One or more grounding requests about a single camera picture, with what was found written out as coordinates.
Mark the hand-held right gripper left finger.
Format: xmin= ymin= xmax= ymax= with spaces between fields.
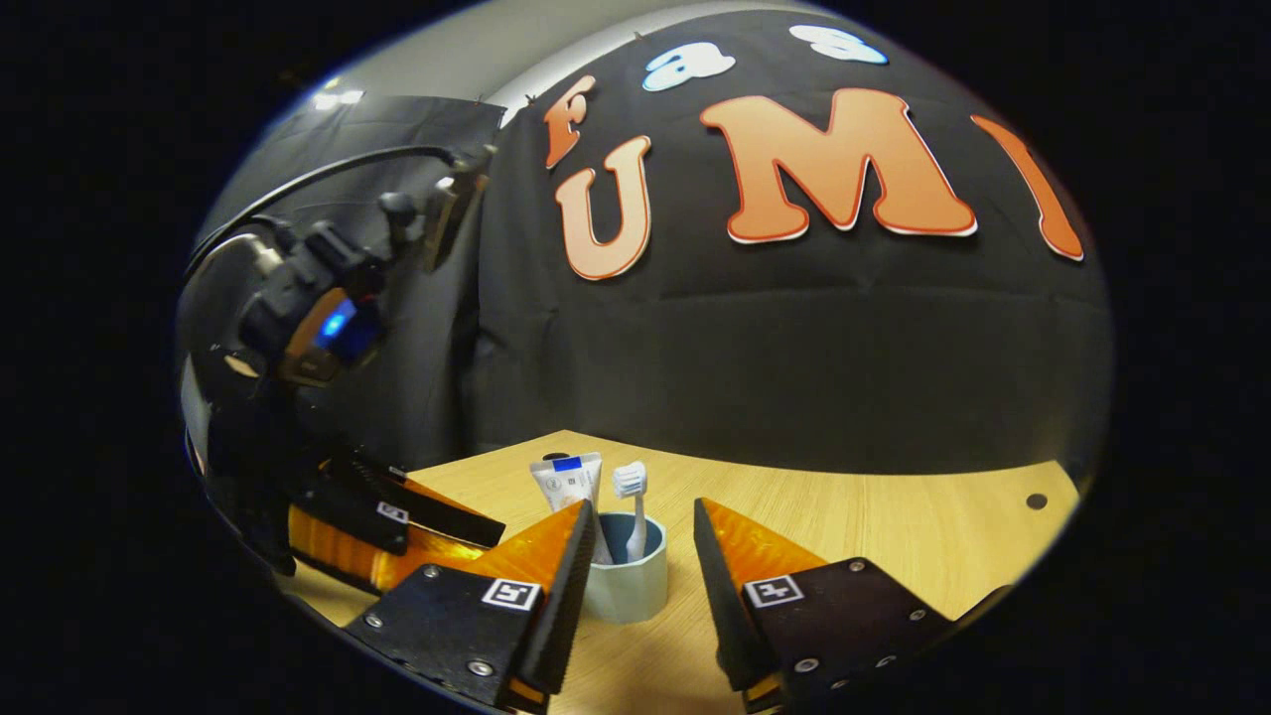
xmin=343 ymin=500 xmax=597 ymax=714

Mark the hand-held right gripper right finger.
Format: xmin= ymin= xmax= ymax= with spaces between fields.
xmin=692 ymin=497 xmax=959 ymax=714

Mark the blue-grey cup with wooden handle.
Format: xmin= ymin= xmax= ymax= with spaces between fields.
xmin=581 ymin=511 xmax=670 ymax=625

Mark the white toothpaste tube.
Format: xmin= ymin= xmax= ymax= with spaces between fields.
xmin=528 ymin=452 xmax=615 ymax=567

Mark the white toothbrush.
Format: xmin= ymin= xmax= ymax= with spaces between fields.
xmin=612 ymin=461 xmax=649 ymax=564

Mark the wooden desktop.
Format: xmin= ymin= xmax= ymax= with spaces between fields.
xmin=278 ymin=429 xmax=1081 ymax=715

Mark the black backdrop cloth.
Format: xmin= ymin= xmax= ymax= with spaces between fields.
xmin=179 ymin=8 xmax=1115 ymax=476

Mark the black cable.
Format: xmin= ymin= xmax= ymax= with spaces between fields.
xmin=187 ymin=145 xmax=466 ymax=279

